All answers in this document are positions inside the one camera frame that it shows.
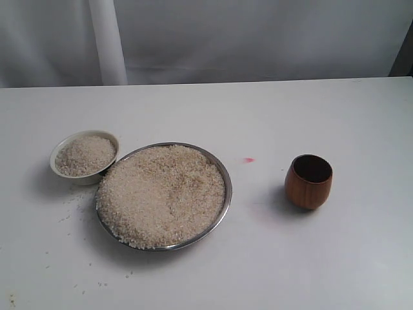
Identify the brown wooden cup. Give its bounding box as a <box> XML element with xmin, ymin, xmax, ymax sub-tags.
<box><xmin>285</xmin><ymin>154</ymin><xmax>333</xmax><ymax>211</ymax></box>

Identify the large steel rice plate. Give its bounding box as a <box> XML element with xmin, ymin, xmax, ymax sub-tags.
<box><xmin>95</xmin><ymin>142</ymin><xmax>232</xmax><ymax>252</ymax></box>

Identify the dark post at right edge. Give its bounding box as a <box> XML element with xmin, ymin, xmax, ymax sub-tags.
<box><xmin>388</xmin><ymin>23</ymin><xmax>413</xmax><ymax>77</ymax></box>

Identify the white curtain backdrop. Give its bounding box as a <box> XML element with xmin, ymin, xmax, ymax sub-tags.
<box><xmin>1</xmin><ymin>1</ymin><xmax>412</xmax><ymax>87</ymax></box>

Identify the small cream ceramic bowl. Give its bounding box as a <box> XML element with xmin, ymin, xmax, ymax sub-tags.
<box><xmin>50</xmin><ymin>130</ymin><xmax>119</xmax><ymax>185</ymax></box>

